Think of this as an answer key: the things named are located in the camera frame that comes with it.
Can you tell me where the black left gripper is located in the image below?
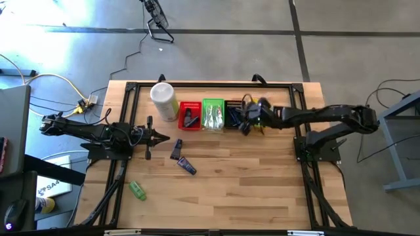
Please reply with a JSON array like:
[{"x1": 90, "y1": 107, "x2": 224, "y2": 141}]
[{"x1": 129, "y1": 115, "x2": 171, "y2": 161}]

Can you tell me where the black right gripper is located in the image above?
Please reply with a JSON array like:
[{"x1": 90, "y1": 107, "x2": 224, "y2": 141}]
[{"x1": 241, "y1": 97, "x2": 277, "y2": 136}]

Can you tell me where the dark packet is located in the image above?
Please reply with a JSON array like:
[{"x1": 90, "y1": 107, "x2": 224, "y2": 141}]
[{"x1": 228, "y1": 108, "x2": 240, "y2": 128}]

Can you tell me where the yellow plastic basket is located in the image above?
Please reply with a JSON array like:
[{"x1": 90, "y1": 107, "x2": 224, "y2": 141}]
[{"x1": 245, "y1": 98, "x2": 271, "y2": 129}]

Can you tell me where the black plastic basket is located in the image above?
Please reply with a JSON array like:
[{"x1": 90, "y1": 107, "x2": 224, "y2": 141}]
[{"x1": 224, "y1": 100, "x2": 247, "y2": 130}]

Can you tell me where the green plastic basket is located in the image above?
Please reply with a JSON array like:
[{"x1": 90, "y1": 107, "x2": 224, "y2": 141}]
[{"x1": 201, "y1": 98, "x2": 226, "y2": 131}]

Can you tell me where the white green wipes canister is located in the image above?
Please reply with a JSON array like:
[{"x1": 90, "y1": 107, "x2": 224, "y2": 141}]
[{"x1": 150, "y1": 81, "x2": 180, "y2": 123}]

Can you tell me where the red plastic basket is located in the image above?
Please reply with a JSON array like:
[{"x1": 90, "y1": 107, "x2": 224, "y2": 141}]
[{"x1": 177, "y1": 100, "x2": 203, "y2": 131}]

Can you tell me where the silver aluminium bar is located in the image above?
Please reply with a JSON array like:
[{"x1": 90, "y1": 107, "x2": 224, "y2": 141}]
[
  {"x1": 287, "y1": 230, "x2": 326, "y2": 236},
  {"x1": 104, "y1": 229, "x2": 142, "y2": 236}
]

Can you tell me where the white printed box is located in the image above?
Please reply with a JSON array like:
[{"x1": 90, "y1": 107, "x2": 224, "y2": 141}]
[{"x1": 35, "y1": 155, "x2": 73, "y2": 199}]

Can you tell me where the yellow white cup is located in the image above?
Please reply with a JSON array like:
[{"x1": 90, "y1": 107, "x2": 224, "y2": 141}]
[{"x1": 34, "y1": 196, "x2": 56, "y2": 214}]

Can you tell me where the grey cabinet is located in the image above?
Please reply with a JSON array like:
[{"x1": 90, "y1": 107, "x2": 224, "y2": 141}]
[{"x1": 0, "y1": 84, "x2": 32, "y2": 180}]

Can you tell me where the grey metal table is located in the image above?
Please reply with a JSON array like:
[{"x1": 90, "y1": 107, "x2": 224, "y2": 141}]
[{"x1": 377, "y1": 90, "x2": 420, "y2": 193}]

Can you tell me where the black side desk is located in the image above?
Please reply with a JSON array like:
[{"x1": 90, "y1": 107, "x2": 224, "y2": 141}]
[{"x1": 0, "y1": 153, "x2": 87, "y2": 232}]

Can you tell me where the grey floor bar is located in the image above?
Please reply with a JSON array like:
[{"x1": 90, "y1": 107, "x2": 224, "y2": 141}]
[{"x1": 0, "y1": 68, "x2": 37, "y2": 78}]

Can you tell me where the black computer mouse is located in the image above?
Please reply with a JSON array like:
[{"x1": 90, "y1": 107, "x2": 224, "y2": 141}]
[{"x1": 3, "y1": 199, "x2": 29, "y2": 232}]

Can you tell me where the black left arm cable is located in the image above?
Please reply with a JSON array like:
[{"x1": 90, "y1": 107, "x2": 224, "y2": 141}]
[{"x1": 126, "y1": 126, "x2": 146, "y2": 148}]

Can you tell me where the black aluminium table frame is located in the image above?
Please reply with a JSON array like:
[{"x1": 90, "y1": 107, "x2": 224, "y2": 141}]
[{"x1": 73, "y1": 81, "x2": 354, "y2": 230}]

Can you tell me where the black floor cable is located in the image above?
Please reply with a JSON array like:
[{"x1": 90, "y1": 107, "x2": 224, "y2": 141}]
[
  {"x1": 89, "y1": 6, "x2": 148, "y2": 98},
  {"x1": 356, "y1": 78, "x2": 420, "y2": 165}
]

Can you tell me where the yellow floor cable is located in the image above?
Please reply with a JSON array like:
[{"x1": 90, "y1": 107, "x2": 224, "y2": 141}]
[{"x1": 0, "y1": 54, "x2": 89, "y2": 119}]

